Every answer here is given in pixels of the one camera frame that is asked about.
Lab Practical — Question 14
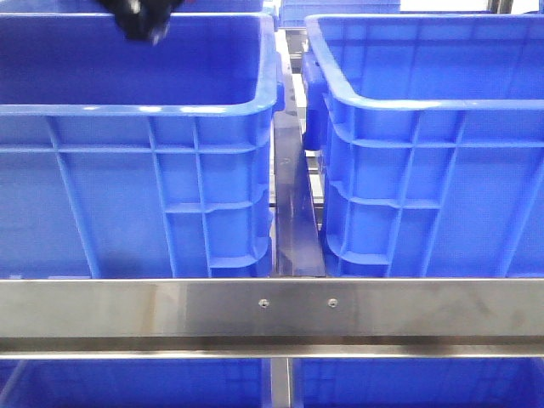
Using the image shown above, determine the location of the left blue plastic crate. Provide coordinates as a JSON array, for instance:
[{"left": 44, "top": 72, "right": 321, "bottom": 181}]
[{"left": 1, "top": 13, "right": 284, "bottom": 279}]

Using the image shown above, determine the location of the right blue plastic crate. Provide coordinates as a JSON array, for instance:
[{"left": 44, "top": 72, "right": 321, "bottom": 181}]
[{"left": 303, "top": 14, "right": 543, "bottom": 278}]

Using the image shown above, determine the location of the steel shelf front rail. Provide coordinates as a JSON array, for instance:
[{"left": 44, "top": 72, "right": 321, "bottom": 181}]
[{"left": 1, "top": 277, "right": 543, "bottom": 360}]

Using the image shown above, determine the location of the lower left blue crate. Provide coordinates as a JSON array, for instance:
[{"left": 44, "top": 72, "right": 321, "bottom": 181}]
[{"left": 1, "top": 359, "right": 271, "bottom": 407}]

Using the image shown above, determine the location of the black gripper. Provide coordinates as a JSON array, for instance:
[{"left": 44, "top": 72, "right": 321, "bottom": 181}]
[{"left": 98, "top": 0, "right": 184, "bottom": 44}]

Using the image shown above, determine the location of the blue plastic crate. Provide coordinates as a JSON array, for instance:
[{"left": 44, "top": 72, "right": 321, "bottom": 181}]
[
  {"left": 1, "top": 13, "right": 284, "bottom": 279},
  {"left": 303, "top": 14, "right": 543, "bottom": 278}
]

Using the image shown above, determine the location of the rear left blue crate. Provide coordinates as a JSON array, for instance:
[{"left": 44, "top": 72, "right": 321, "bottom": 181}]
[{"left": 1, "top": 1, "right": 277, "bottom": 15}]

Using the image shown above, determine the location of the lower right blue crate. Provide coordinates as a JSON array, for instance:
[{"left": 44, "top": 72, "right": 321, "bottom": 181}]
[{"left": 295, "top": 358, "right": 543, "bottom": 407}]

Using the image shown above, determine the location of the steel shelf centre divider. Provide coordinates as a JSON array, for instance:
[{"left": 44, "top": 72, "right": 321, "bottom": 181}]
[{"left": 273, "top": 110, "right": 326, "bottom": 278}]

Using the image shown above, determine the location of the rear right blue crate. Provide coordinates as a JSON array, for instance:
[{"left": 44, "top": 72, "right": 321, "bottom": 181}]
[{"left": 279, "top": 0, "right": 400, "bottom": 28}]

